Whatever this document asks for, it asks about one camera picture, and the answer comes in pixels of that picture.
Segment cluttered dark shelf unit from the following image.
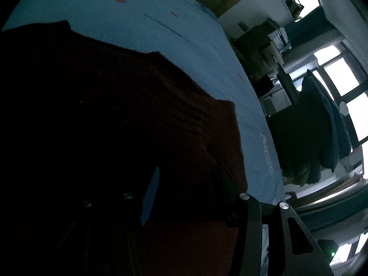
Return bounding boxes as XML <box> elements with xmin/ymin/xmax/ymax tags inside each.
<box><xmin>231</xmin><ymin>18</ymin><xmax>291</xmax><ymax>116</ymax></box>

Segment dark hanging clothes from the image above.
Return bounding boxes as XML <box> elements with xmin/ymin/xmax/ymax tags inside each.
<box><xmin>275</xmin><ymin>70</ymin><xmax>351</xmax><ymax>187</ymax></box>

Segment dark red knitted garment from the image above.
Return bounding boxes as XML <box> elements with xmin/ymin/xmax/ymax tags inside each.
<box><xmin>1</xmin><ymin>21</ymin><xmax>248</xmax><ymax>275</ymax></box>

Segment blue bed sheet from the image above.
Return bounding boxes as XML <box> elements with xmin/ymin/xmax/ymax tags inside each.
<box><xmin>5</xmin><ymin>0</ymin><xmax>285</xmax><ymax>204</ymax></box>

